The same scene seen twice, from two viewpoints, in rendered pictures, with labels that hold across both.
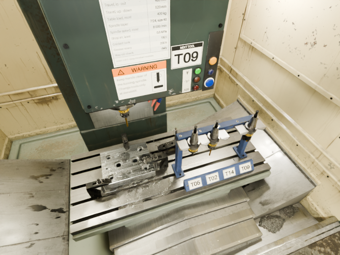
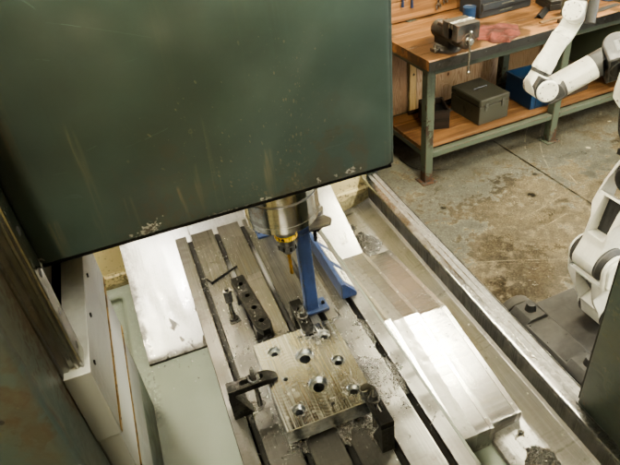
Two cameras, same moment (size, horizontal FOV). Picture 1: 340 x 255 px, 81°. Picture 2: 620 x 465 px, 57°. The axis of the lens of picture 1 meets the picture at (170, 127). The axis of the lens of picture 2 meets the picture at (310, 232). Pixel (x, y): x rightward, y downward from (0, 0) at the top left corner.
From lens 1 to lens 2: 1.35 m
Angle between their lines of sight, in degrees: 63
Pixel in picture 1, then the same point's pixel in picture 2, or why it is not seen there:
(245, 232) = (391, 264)
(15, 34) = not seen: outside the picture
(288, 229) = (374, 230)
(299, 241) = (399, 207)
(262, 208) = (351, 243)
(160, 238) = (427, 358)
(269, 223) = (368, 245)
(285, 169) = not seen: hidden behind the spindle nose
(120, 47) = not seen: hidden behind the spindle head
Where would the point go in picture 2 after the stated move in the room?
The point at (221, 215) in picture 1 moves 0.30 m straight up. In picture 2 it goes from (372, 283) to (368, 216)
